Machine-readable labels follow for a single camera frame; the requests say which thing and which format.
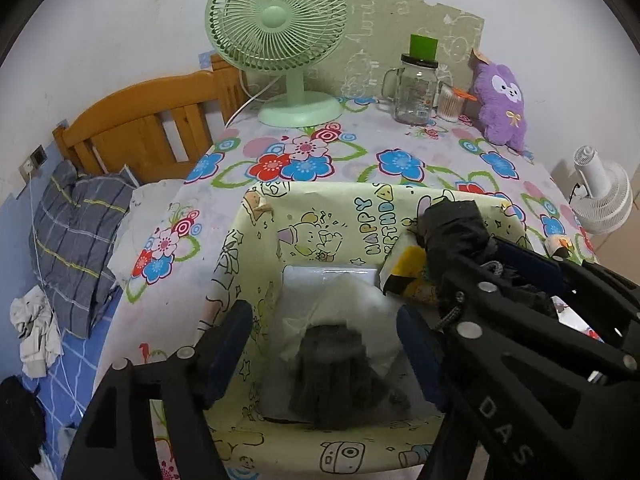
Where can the purple plush bunny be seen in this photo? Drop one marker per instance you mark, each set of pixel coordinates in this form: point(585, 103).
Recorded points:
point(505, 120)

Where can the white standing fan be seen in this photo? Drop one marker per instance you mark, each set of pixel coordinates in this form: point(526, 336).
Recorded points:
point(605, 200)

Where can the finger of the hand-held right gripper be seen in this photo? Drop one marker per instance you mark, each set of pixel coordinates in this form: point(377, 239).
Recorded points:
point(525, 260)
point(500, 310)

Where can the cotton swab jar orange lid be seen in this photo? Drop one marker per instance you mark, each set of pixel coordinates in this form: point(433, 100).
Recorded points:
point(450, 107)

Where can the white bedding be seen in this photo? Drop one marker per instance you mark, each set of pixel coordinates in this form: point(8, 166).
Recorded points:
point(145, 220)

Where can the yellow printed storage box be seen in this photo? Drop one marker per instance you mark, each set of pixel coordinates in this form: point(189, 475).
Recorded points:
point(350, 220)

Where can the glass jar mug green lid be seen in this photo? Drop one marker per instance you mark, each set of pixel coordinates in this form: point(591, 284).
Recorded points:
point(415, 95)

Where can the blue checked bedsheet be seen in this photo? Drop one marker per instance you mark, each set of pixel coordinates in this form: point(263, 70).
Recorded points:
point(75, 360)

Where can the wall power socket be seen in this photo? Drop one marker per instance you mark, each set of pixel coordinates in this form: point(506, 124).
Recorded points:
point(32, 162)

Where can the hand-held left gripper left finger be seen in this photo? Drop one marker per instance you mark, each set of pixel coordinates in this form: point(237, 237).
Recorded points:
point(225, 355)

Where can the crumpled white cloth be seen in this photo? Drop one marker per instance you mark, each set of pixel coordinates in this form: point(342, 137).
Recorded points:
point(35, 325)

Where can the clear plastic packets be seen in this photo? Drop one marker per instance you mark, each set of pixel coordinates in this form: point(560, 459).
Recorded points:
point(570, 312)

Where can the wooden bed headboard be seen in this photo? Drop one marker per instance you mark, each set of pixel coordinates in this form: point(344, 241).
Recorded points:
point(130, 120)

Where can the white plastic-wrapped pack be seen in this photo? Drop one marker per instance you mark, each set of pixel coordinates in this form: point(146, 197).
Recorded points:
point(330, 276)

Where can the floral tablecloth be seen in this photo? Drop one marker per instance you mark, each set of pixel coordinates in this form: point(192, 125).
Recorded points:
point(400, 165)

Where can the yellow cartoon tissue pack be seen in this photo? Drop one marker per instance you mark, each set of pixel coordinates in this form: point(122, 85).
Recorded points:
point(405, 270)

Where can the grey plaid pillow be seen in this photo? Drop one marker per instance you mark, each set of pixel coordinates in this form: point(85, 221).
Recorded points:
point(70, 240)

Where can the green printed cardboard panel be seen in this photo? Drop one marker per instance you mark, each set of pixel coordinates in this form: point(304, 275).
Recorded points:
point(380, 25)

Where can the grey sock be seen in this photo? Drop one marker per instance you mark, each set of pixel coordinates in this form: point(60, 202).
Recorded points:
point(330, 380)

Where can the green desk fan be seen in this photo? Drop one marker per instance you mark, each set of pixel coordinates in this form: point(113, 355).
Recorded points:
point(275, 15)

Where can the dark garment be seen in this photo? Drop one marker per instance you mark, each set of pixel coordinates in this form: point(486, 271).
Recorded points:
point(20, 420)

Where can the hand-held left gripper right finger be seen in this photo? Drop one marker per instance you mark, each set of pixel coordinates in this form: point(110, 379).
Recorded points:
point(420, 355)

